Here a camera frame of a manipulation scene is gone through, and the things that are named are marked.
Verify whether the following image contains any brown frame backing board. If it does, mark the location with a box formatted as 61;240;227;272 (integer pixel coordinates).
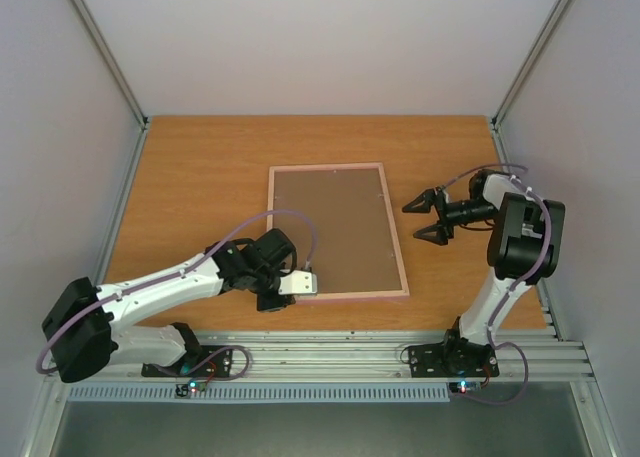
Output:
272;166;404;296

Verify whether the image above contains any pink picture frame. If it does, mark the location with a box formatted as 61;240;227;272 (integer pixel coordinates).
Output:
265;161;411;303

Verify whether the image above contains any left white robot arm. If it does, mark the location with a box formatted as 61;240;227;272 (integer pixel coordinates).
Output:
36;228;317;383

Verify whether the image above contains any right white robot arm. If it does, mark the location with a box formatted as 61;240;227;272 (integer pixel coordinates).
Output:
402;165;566;379

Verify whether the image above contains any left controller board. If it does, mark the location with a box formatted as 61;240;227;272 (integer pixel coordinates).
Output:
174;381;208;398

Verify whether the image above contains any controller board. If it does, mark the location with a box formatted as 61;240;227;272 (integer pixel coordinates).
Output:
174;381;208;398
449;380;484;394

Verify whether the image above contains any right controller board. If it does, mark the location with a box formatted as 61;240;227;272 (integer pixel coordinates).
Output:
449;380;484;394

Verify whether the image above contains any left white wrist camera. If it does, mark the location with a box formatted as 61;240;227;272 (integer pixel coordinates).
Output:
278;270;318;296

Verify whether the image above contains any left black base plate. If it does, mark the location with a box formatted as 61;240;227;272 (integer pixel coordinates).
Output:
141;345;233;378

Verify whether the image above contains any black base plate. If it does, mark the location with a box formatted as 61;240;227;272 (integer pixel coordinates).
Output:
141;345;233;378
407;342;500;378

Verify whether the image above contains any grey slotted cable duct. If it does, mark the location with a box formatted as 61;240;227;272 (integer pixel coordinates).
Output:
67;382;450;404

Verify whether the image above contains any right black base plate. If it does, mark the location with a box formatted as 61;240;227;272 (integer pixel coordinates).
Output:
407;342;500;378

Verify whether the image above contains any aluminium rail base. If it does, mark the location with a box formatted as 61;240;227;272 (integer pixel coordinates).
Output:
47;329;596;382

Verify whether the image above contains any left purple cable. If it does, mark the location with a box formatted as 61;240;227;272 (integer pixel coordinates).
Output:
37;209;320;378

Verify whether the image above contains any right aluminium corner post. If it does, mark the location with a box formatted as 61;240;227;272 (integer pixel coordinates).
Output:
489;0;589;128

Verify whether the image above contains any aluminium corner post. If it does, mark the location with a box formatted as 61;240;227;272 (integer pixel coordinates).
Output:
489;0;589;128
68;0;149;129

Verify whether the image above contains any left aluminium corner post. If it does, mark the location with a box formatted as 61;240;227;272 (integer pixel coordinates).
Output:
68;0;149;129

